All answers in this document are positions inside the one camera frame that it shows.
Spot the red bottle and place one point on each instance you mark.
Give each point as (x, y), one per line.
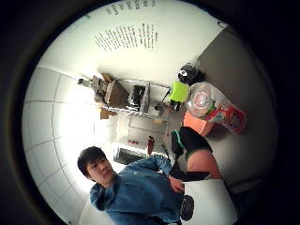
(151, 145)

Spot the black round object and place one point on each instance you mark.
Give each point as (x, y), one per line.
(187, 207)

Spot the lime green cup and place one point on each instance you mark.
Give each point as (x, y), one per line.
(179, 92)

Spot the black keyboard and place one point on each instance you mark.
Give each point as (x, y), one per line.
(128, 156)

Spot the the person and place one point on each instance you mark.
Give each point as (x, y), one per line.
(137, 190)

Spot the black soft toy white eyes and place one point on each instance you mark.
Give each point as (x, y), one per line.
(189, 74)

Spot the white desk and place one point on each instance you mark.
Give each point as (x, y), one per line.
(142, 131)

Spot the metal shelf rack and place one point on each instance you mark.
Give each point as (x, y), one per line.
(137, 97)

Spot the clear plastic jar colourful label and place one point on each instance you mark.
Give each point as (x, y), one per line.
(215, 108)

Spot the brown cardboard box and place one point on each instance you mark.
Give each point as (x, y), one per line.
(114, 93)

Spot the orange bowl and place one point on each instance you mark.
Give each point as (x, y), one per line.
(197, 124)

